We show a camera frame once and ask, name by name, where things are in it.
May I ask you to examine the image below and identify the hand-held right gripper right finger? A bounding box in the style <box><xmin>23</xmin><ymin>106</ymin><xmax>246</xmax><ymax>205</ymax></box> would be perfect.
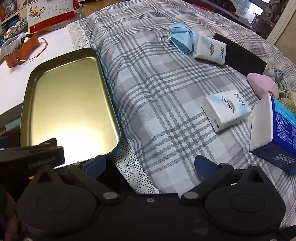
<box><xmin>181</xmin><ymin>155</ymin><xmax>272</xmax><ymax>204</ymax></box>

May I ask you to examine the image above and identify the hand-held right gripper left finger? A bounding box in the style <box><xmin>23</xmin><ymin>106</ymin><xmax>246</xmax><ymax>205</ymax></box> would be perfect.
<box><xmin>35</xmin><ymin>155</ymin><xmax>124</xmax><ymax>204</ymax></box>

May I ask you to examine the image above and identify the white tissue packet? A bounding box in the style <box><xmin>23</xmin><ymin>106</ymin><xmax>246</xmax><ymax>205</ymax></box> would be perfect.
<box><xmin>192</xmin><ymin>35</ymin><xmax>227</xmax><ymax>65</ymax></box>
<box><xmin>200</xmin><ymin>89</ymin><xmax>252</xmax><ymax>133</ymax></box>

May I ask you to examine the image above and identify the pink cloth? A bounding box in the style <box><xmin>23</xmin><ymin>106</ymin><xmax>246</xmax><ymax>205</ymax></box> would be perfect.
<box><xmin>247</xmin><ymin>72</ymin><xmax>280</xmax><ymax>99</ymax></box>

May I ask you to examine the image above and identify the blue face mask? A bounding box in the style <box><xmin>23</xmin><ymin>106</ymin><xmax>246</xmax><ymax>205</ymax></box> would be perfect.
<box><xmin>160</xmin><ymin>23</ymin><xmax>199</xmax><ymax>54</ymax></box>

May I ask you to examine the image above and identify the blue tissue pack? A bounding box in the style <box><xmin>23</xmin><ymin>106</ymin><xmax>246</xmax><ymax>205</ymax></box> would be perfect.
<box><xmin>249</xmin><ymin>93</ymin><xmax>296</xmax><ymax>176</ymax></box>

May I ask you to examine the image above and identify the orange leather desk tray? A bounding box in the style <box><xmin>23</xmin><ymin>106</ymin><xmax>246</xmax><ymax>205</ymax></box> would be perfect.
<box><xmin>5</xmin><ymin>32</ymin><xmax>40</xmax><ymax>68</ymax></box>

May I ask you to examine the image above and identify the black flat case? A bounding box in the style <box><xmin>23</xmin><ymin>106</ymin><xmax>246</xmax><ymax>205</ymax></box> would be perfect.
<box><xmin>212</xmin><ymin>33</ymin><xmax>268</xmax><ymax>76</ymax></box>

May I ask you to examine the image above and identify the grey elastic band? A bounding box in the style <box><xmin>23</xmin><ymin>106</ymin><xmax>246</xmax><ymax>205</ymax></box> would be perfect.
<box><xmin>0</xmin><ymin>35</ymin><xmax>26</xmax><ymax>56</ymax></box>

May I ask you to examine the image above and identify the desk calendar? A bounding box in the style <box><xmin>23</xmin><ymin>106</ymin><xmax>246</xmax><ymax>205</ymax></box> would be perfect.
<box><xmin>26</xmin><ymin>0</ymin><xmax>76</xmax><ymax>33</ymax></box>

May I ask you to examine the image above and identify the blue white porcelain vase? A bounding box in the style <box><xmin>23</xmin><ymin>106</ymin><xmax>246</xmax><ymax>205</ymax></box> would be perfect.
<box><xmin>5</xmin><ymin>0</ymin><xmax>18</xmax><ymax>14</ymax></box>

